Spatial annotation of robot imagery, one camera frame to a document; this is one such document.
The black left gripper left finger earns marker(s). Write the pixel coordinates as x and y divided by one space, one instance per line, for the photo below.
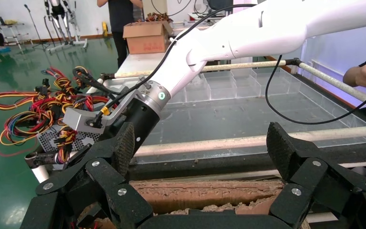
107 177

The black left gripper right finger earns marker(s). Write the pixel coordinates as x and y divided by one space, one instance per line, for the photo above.
309 170

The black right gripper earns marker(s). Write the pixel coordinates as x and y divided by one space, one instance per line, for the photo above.
143 123

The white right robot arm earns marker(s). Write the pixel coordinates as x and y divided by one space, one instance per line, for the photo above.
265 28

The operator forearm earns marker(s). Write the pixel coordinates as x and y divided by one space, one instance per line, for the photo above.
350 77

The mesh-sided grey power supply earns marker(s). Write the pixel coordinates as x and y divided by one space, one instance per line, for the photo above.
47 143

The white pvc leg pipe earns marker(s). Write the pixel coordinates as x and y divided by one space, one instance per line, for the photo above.
40 173

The small clear acrylic box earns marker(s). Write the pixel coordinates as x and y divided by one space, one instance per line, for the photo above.
274 87
247 88
222 90
198 91

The clear acrylic tray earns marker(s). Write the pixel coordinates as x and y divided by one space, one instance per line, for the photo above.
233 120

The yellow floor sign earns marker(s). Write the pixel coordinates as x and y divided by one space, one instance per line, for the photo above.
104 29

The cardboard box with red print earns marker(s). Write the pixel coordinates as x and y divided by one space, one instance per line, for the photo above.
146 41

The black microphone stand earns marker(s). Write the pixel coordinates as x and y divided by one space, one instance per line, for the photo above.
33 23

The standing person in black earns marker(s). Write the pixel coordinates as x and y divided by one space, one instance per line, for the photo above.
119 19

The humanoid robot on stand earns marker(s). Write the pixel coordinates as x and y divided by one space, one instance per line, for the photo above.
57 11

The metal pipe shelf rack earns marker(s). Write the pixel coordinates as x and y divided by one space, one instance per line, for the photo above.
186 23

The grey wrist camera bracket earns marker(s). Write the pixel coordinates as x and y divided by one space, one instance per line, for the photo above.
78 120

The black frame beam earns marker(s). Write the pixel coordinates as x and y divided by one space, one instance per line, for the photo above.
202 169

